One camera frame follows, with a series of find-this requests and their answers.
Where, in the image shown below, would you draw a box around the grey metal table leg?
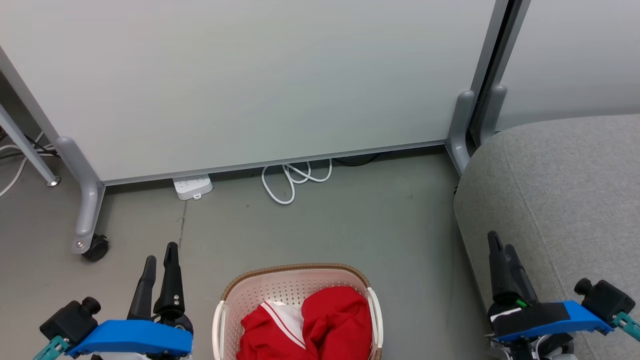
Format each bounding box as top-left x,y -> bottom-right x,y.
0,102 -> 62,188

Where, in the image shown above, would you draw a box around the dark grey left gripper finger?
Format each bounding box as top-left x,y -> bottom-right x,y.
127,255 -> 157,321
152,242 -> 194,332

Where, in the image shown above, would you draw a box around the grey partition foot with caster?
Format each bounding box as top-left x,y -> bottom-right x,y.
55,136 -> 106,255

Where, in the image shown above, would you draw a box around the red and white striped garment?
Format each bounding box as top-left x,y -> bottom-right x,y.
237,300 -> 307,360

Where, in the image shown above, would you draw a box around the large white partition panel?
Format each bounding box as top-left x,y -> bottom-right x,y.
0,0 -> 511,187

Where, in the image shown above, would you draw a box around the coiled white power cable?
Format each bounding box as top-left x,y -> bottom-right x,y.
260,158 -> 334,206

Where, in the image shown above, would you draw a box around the white power strip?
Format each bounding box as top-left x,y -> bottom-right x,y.
172,173 -> 214,201

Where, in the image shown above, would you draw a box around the plain red garment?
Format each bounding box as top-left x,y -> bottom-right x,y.
301,286 -> 374,360

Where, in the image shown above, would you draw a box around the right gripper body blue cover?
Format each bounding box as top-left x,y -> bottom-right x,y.
487,298 -> 615,345

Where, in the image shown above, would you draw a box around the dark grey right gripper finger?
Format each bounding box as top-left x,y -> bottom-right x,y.
488,231 -> 521,303
505,244 -> 539,304

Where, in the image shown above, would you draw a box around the grey fabric sofa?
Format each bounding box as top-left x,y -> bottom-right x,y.
453,114 -> 640,360

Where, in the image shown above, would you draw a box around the black floor cables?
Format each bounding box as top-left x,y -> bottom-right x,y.
0,126 -> 60,162

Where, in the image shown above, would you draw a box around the right camera cable teal plug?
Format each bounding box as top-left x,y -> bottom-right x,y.
612,311 -> 640,344

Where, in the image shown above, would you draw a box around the white floor cable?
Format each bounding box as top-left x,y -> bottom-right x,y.
0,131 -> 47,199

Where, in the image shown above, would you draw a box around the narrow white partition panel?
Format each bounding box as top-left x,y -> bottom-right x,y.
494,0 -> 640,132

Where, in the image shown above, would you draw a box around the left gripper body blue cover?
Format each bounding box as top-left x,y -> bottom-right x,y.
66,319 -> 194,359

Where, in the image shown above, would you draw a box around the black caster wheel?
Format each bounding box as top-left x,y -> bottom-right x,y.
81,234 -> 110,263

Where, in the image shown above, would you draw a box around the beige plastic laundry basket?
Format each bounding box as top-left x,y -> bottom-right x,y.
212,263 -> 385,360

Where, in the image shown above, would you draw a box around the black cable under partition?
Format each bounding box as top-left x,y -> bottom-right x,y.
332,153 -> 382,167

